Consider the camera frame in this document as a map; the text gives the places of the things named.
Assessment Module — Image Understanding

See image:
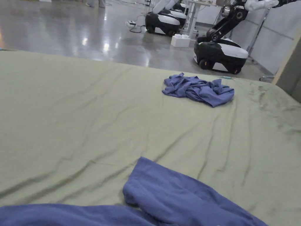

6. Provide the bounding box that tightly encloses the crumpled blue shirt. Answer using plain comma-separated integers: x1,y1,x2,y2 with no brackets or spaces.
162,73,235,108

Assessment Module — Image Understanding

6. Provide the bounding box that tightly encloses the bed with pale green sheet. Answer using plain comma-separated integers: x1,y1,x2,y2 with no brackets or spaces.
0,49,301,226

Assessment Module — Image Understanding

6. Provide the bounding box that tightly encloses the white foam box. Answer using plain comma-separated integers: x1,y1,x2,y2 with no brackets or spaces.
170,34,191,47

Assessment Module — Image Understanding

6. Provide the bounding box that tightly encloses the large blue garment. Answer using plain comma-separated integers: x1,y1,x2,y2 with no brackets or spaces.
0,156,268,226

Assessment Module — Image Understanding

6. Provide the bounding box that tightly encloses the black and white wheeled robot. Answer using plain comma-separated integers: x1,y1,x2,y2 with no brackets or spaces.
145,0,188,37
194,0,282,74

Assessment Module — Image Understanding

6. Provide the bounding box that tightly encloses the white desk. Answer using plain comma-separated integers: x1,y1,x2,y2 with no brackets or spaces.
184,0,224,38

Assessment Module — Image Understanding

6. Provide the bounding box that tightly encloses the white power strip with cable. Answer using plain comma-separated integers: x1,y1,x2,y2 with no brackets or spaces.
127,14,149,33

